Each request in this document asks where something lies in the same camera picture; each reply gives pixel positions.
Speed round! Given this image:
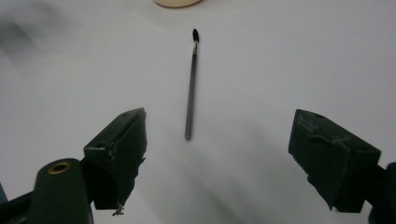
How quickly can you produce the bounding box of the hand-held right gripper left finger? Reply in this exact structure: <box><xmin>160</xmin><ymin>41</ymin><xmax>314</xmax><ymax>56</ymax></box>
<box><xmin>83</xmin><ymin>107</ymin><xmax>148</xmax><ymax>217</ymax></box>

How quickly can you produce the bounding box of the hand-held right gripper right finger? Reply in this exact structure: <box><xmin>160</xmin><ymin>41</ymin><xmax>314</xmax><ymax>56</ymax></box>
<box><xmin>288</xmin><ymin>108</ymin><xmax>382</xmax><ymax>214</ymax></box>

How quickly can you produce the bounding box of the thin black-tipped brush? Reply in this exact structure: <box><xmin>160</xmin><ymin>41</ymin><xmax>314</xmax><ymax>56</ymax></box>
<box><xmin>184</xmin><ymin>28</ymin><xmax>201</xmax><ymax>142</ymax></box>

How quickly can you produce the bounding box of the cream ribbed brush holder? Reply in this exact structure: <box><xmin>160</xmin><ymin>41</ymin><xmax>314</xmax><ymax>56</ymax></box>
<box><xmin>152</xmin><ymin>0</ymin><xmax>204</xmax><ymax>8</ymax></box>

